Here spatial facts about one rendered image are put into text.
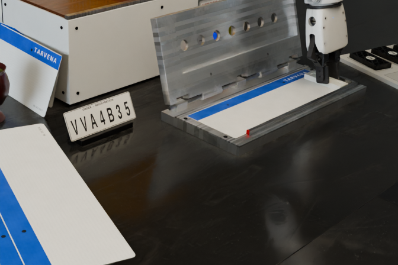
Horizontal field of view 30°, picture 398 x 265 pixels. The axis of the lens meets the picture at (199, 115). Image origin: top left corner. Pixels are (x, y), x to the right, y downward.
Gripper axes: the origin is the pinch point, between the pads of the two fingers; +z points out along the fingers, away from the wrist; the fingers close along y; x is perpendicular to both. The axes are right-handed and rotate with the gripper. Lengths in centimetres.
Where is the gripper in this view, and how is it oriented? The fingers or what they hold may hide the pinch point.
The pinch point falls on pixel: (327, 72)
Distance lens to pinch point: 168.7
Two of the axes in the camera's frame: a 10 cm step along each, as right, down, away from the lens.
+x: -7.2, -1.3, 6.8
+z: 1.0, 9.5, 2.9
